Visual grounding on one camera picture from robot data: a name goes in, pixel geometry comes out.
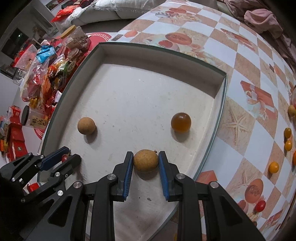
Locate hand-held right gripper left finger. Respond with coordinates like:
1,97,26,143
20,151,134,241

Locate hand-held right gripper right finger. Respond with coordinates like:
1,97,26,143
158,151,266,241

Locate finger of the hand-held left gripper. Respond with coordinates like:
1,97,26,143
0,146,70,181
20,153,82,204

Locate amber cherry tomato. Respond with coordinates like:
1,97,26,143
171,112,192,133

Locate white shallow box tray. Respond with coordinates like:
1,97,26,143
37,42,228,232

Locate red round mat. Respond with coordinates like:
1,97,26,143
34,126,49,141
50,32,119,61

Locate red gift boxes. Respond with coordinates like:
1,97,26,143
0,105,26,163

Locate jar with black lid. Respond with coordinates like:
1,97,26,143
21,106,50,128

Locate pile of snack packets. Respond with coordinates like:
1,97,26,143
13,39,80,109

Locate small jar with cork lid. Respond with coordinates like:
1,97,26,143
68,47,82,61

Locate glass jar with yellow lid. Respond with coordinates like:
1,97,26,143
60,25,91,52

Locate red snack bag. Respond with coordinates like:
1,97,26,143
51,6,80,23

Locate clear plastic bag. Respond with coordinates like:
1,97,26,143
290,82,296,106

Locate white cushion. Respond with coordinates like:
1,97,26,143
69,0,167,26

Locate pink cloth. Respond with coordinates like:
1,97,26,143
223,0,296,70

